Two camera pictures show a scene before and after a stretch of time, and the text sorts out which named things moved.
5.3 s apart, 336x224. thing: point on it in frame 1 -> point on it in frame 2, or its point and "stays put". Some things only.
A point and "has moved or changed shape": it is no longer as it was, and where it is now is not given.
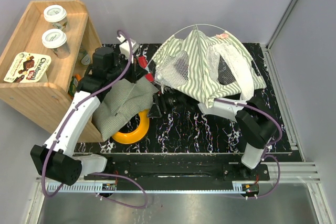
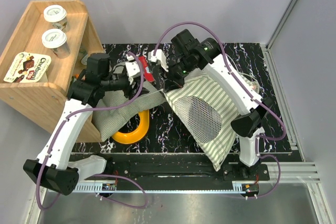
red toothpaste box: x=143 y=62 stays put
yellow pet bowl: x=135 y=135 stays put
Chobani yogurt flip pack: x=28 y=67 stays put
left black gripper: x=137 y=71 -> x=130 y=92
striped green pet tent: x=209 y=68 has moved or changed shape
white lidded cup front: x=56 y=39 stays put
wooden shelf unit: x=43 y=60 stays put
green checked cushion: x=122 y=102 stays put
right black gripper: x=159 y=99 -> x=170 y=82
